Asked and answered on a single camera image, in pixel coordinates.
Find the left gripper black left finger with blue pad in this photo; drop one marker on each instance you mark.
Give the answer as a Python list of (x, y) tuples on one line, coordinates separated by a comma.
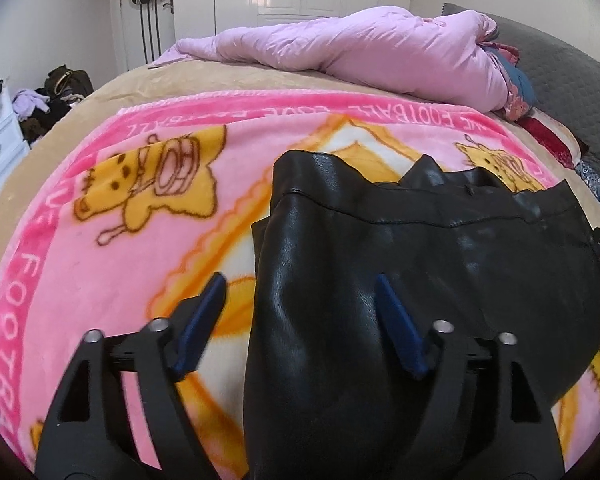
[(117, 413)]

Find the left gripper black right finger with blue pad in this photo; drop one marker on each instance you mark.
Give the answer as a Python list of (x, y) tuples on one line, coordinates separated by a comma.
[(475, 412)]

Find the black leather jacket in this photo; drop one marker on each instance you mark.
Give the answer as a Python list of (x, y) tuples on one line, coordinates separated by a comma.
[(325, 396)]

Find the colourful folded clothes pile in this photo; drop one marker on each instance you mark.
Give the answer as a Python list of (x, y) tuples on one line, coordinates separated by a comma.
[(522, 109)]

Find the dark clothes pile on floor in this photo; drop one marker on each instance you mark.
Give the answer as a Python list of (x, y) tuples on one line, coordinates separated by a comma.
[(38, 110)]

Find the grey quilted headboard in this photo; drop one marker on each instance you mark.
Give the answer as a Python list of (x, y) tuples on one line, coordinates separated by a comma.
[(565, 79)]

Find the light pink quilted duvet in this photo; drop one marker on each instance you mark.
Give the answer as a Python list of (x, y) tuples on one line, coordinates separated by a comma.
[(385, 47)]

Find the pink cartoon fleece blanket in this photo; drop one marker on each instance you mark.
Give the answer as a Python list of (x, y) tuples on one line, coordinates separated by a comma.
[(36, 350)]

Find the beige bed sheet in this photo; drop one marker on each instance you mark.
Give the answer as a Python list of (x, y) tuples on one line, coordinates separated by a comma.
[(105, 115)]

